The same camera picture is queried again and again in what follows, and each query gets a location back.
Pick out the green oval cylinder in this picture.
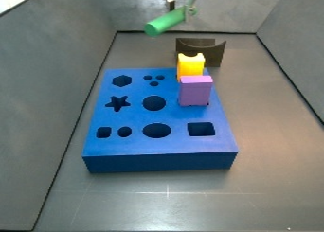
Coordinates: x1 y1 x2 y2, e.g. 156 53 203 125
145 7 186 37

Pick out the black curved fixture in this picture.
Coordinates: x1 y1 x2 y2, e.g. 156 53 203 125
176 38 227 67

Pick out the blue foam shape board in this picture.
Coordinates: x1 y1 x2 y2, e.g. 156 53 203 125
82 68 239 173

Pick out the yellow notched block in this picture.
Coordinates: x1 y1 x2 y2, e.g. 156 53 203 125
177 53 205 78

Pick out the purple rectangular block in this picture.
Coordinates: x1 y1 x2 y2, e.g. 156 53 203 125
178 75 213 106

